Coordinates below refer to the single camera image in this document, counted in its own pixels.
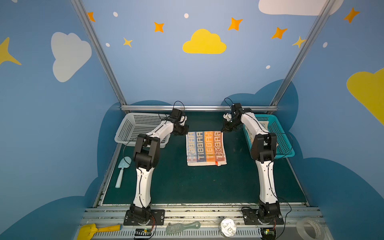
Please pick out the small circuit board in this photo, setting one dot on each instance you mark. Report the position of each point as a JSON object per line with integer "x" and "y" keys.
{"x": 268, "y": 234}
{"x": 142, "y": 234}

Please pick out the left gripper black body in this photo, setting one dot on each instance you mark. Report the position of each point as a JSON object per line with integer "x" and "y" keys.
{"x": 182, "y": 129}

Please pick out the bunny face pattern towel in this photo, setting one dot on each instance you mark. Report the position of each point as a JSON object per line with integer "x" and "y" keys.
{"x": 264, "y": 126}

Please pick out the clear tape roll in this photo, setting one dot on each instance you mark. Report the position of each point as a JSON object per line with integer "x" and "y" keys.
{"x": 310, "y": 229}

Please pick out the aluminium frame back rail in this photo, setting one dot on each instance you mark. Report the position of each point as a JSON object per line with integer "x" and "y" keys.
{"x": 149, "y": 108}

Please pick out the light blue plastic spoon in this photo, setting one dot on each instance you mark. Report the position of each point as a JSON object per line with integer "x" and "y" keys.
{"x": 124, "y": 164}

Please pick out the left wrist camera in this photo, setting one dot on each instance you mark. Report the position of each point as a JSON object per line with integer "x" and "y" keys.
{"x": 177, "y": 116}

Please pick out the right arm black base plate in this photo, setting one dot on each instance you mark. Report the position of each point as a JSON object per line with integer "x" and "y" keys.
{"x": 258, "y": 217}

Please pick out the aluminium front rail bed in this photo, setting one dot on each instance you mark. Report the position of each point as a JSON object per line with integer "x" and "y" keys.
{"x": 209, "y": 215}

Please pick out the aluminium frame left post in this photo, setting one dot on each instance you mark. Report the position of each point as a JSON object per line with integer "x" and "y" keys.
{"x": 88, "y": 26}

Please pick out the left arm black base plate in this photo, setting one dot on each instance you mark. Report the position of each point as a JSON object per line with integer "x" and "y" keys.
{"x": 144, "y": 218}

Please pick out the white perforated plastic basket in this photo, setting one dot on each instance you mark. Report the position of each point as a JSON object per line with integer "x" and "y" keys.
{"x": 150, "y": 124}

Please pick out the left small circuit board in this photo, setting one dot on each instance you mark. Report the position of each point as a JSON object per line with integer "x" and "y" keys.
{"x": 142, "y": 234}

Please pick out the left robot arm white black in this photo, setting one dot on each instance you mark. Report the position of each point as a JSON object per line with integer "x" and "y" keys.
{"x": 147, "y": 155}

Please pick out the right small circuit board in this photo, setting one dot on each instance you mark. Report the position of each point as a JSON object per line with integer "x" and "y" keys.
{"x": 268, "y": 234}

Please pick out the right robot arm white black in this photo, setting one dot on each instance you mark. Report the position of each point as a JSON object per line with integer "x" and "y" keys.
{"x": 263, "y": 151}

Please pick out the teal perforated plastic basket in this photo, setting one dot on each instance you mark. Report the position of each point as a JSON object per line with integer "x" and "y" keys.
{"x": 284, "y": 146}

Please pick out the aluminium frame right post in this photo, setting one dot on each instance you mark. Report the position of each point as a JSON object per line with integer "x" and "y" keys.
{"x": 304, "y": 50}

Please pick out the rabbit letter striped towel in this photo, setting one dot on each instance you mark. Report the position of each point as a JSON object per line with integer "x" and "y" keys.
{"x": 205, "y": 149}

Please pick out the pale green hair brush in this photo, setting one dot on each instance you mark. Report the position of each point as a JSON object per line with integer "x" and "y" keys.
{"x": 178, "y": 228}

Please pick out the round silver tin lid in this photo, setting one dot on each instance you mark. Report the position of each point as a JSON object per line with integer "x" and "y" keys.
{"x": 227, "y": 228}

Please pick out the aluminium frame post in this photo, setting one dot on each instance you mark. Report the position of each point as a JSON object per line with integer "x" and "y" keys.
{"x": 88, "y": 26}
{"x": 304, "y": 50}

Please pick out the yellow toy shovel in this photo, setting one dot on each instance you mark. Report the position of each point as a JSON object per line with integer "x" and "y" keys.
{"x": 86, "y": 232}

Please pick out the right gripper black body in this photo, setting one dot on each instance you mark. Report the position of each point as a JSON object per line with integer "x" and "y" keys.
{"x": 228, "y": 126}

